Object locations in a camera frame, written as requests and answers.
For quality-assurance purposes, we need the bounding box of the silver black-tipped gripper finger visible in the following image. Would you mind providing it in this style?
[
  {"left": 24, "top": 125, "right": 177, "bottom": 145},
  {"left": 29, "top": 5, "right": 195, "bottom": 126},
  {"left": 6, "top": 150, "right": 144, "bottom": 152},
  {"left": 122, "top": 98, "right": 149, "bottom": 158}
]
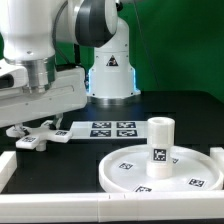
[
  {"left": 14, "top": 123, "right": 26, "bottom": 135},
  {"left": 51, "top": 113, "right": 63, "bottom": 130}
]

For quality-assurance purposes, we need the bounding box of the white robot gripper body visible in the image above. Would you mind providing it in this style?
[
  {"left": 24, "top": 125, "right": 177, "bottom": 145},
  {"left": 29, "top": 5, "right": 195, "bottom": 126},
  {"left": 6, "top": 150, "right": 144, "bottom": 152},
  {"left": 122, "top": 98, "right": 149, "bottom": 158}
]
[{"left": 0, "top": 68, "right": 87, "bottom": 128}]

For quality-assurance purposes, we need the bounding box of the white cross-shaped table base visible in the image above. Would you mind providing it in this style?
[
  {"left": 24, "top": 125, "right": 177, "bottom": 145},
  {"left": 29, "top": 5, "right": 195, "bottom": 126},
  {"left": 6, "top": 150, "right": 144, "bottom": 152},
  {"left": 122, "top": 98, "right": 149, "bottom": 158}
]
[{"left": 6, "top": 120, "right": 72, "bottom": 152}]

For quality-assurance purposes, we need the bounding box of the white round table top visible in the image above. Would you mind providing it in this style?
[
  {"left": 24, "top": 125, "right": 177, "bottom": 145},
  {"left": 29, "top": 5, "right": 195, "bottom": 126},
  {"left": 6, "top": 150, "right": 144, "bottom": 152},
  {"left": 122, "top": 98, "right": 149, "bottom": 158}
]
[{"left": 99, "top": 144, "right": 224, "bottom": 193}]

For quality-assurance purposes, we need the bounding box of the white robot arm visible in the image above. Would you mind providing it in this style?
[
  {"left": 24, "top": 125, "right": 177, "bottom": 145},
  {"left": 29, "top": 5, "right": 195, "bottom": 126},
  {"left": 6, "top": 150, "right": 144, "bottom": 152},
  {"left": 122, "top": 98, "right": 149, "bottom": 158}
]
[{"left": 0, "top": 0, "right": 140, "bottom": 128}]

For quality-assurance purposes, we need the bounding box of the white left barrier block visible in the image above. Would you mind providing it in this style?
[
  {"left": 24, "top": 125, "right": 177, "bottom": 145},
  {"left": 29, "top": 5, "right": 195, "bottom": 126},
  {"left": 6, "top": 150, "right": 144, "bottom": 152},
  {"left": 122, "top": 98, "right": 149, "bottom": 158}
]
[{"left": 0, "top": 151, "right": 17, "bottom": 193}]

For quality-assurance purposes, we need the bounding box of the white marker tag sheet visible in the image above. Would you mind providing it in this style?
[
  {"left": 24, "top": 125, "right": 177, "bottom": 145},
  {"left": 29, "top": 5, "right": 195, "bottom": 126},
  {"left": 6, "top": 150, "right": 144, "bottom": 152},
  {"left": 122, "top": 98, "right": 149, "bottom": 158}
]
[{"left": 70, "top": 121, "right": 147, "bottom": 140}]

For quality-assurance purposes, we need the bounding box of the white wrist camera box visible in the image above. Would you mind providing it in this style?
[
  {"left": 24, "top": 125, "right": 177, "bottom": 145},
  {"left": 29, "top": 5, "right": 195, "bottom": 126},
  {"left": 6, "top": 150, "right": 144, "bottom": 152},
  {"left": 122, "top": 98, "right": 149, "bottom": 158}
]
[{"left": 0, "top": 64, "right": 28, "bottom": 90}]

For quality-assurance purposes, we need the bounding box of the white front barrier rail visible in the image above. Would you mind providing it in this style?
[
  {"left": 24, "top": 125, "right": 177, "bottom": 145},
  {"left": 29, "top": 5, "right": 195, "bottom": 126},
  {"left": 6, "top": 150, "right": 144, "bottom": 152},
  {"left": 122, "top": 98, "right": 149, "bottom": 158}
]
[{"left": 0, "top": 190, "right": 224, "bottom": 223}]

